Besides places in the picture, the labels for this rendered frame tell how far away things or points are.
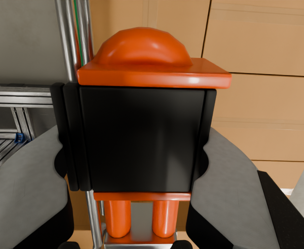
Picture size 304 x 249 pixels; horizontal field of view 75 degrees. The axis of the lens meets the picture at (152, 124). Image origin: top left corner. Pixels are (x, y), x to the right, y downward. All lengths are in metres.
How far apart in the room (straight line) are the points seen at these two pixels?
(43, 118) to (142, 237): 1.19
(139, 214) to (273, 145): 0.91
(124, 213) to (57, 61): 1.29
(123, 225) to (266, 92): 0.81
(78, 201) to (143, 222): 0.30
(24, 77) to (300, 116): 1.52
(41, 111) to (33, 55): 0.36
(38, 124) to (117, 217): 1.22
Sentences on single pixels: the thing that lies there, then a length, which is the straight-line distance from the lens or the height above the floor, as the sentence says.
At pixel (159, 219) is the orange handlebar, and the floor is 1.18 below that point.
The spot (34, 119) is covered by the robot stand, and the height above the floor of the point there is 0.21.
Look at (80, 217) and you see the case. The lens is 0.46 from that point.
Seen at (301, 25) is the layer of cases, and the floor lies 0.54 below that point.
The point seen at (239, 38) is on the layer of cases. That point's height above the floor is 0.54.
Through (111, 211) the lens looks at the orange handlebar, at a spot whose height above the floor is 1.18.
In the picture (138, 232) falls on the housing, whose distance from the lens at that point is 0.20.
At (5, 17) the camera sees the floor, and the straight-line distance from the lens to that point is 1.50.
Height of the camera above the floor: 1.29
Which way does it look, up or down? 63 degrees down
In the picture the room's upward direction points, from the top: 176 degrees clockwise
